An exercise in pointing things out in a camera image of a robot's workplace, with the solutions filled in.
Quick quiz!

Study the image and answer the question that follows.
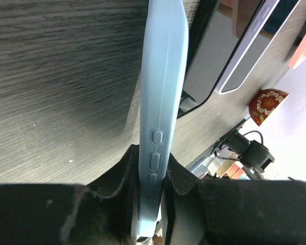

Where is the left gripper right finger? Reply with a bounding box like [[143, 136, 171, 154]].
[[162, 157, 306, 244]]

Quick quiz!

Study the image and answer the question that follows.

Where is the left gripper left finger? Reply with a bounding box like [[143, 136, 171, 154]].
[[0, 145, 139, 244]]

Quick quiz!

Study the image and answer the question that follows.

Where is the light blue phone case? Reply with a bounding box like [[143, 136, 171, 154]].
[[137, 1, 189, 237]]

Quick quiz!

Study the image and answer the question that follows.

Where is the black smartphone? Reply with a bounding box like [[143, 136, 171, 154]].
[[180, 0, 239, 114], [222, 0, 300, 91]]

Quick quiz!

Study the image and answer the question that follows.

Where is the black phone case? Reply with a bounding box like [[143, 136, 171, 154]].
[[176, 0, 242, 119]]

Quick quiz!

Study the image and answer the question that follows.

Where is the lavender phone case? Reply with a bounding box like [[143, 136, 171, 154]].
[[215, 0, 303, 95]]

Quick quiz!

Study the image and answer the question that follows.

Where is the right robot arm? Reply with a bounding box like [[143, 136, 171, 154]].
[[214, 130, 274, 180]]

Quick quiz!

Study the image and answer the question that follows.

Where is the red floral bowl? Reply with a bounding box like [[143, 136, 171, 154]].
[[248, 88, 289, 126]]

